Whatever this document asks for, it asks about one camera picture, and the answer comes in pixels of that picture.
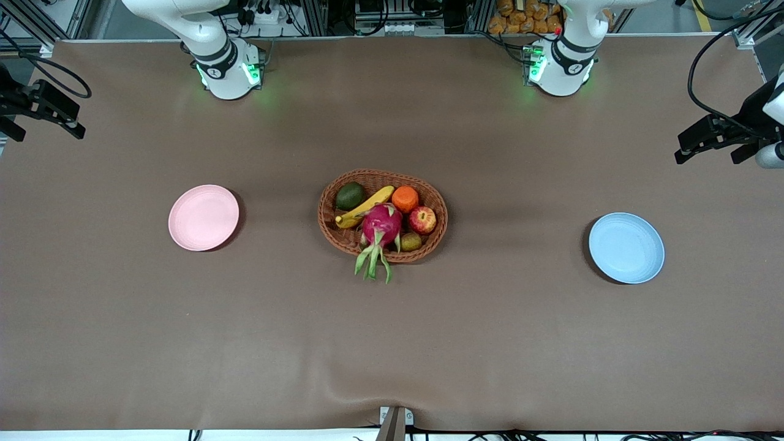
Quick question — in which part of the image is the red yellow apple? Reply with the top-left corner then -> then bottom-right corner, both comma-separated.
408,206 -> 437,236

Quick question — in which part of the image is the yellow banana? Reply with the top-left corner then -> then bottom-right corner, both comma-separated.
335,186 -> 396,230

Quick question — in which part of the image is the light blue plate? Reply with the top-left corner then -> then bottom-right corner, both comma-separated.
589,212 -> 665,285

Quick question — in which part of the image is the pink plate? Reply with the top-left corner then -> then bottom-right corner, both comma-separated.
168,184 -> 240,252

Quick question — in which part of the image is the bag of bread rolls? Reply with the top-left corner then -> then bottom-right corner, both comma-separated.
488,0 -> 564,36

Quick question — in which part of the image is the white power strip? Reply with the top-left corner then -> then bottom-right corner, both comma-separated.
242,3 -> 282,25

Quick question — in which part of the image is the brown wicker basket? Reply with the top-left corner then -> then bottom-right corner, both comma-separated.
317,169 -> 448,264

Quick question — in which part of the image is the dark green avocado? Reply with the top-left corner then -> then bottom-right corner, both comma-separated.
335,182 -> 366,211

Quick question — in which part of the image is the orange tangerine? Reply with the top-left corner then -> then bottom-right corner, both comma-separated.
391,186 -> 420,214

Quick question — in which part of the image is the pink dragon fruit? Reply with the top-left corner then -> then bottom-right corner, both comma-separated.
354,203 -> 404,285

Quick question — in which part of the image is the brown table cloth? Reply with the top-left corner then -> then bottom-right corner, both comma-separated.
0,34 -> 784,432

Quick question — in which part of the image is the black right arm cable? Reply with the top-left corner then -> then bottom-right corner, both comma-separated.
0,29 -> 92,100

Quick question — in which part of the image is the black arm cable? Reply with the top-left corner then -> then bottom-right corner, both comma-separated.
687,6 -> 784,138
0,29 -> 92,100

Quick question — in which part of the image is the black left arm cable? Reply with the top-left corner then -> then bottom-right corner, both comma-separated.
687,6 -> 784,138

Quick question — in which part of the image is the aluminium frame profile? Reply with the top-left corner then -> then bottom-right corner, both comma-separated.
732,6 -> 784,50
0,0 -> 92,45

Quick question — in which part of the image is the metal bracket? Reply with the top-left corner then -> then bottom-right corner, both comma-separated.
379,405 -> 415,441

